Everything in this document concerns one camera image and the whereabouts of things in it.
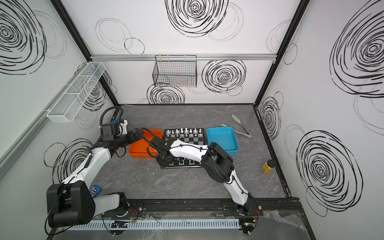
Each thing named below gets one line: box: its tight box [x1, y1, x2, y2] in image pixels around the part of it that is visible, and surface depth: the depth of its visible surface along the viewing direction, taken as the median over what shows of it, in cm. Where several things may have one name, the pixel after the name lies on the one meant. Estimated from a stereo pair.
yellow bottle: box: [261, 159, 276, 174], surface depth 82 cm
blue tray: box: [206, 126, 239, 156], surface depth 105 cm
